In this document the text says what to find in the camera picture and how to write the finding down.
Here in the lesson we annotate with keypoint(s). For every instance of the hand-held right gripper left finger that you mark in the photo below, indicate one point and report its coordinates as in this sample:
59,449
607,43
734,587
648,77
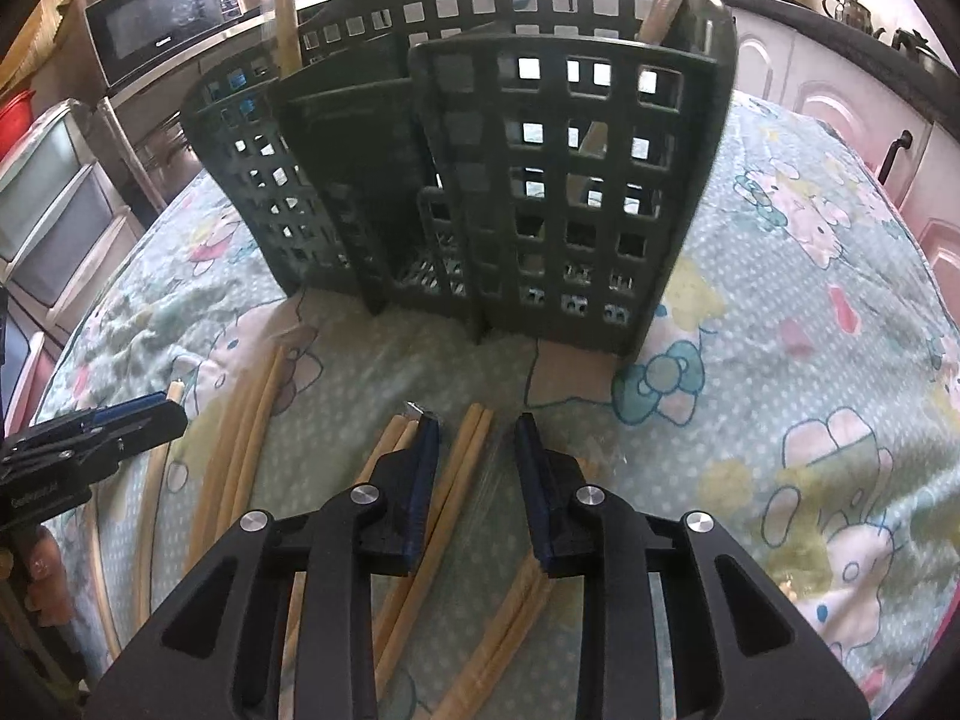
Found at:
424,480

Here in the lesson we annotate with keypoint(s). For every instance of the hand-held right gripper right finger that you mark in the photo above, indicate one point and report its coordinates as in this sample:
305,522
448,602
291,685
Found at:
529,472

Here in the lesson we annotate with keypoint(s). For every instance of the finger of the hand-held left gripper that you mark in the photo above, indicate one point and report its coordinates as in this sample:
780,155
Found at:
120,409
150,427

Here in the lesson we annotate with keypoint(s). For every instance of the green plastic utensil basket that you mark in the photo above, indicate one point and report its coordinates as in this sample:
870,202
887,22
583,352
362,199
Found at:
375,165

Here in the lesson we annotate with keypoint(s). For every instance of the person's left hand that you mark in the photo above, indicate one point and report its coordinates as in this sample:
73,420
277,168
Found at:
43,566

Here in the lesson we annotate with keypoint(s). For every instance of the plastic drawer unit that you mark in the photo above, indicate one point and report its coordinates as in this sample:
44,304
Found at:
60,195

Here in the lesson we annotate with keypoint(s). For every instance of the metal shelf rack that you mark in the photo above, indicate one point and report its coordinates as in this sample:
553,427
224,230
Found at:
150,120

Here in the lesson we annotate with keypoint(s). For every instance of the red plastic basin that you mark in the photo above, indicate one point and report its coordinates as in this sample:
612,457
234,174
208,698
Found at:
15,120

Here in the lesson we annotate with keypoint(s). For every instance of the black microwave oven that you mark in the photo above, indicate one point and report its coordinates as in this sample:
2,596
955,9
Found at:
165,15

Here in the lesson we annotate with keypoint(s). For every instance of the white kitchen cabinets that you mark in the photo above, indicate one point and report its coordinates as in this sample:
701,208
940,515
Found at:
847,90

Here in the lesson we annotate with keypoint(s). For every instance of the black kitchen countertop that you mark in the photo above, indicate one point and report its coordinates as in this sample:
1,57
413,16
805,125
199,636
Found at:
825,22

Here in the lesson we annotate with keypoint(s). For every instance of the dark lidded steel kettle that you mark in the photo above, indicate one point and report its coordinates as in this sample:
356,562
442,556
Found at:
911,43

